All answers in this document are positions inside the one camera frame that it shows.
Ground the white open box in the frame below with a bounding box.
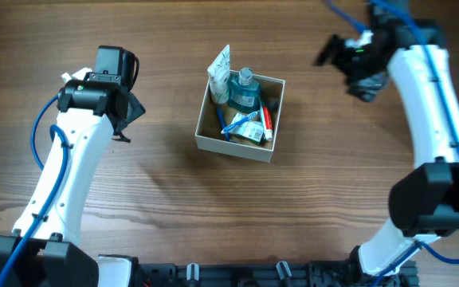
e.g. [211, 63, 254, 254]
[194, 75, 286, 163]

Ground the blue disposable razor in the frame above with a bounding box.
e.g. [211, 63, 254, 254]
[216, 106, 233, 143]

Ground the blue white toothpaste tube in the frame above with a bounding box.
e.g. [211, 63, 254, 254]
[261, 101, 273, 141]

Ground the blue white toothbrush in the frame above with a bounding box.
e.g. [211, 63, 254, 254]
[221, 111, 259, 134]

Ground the blue mouthwash bottle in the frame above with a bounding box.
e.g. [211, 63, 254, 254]
[228, 67, 261, 113]

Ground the green white soap pack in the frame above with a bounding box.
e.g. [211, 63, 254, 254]
[229, 112, 265, 144]

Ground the white leaf-print tube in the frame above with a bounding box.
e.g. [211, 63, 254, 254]
[207, 45, 231, 104]

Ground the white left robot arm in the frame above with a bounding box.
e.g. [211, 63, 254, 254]
[0, 45, 146, 286]

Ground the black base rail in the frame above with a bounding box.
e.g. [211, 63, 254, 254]
[97, 254, 420, 287]

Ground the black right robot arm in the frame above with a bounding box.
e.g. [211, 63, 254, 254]
[316, 0, 459, 282]

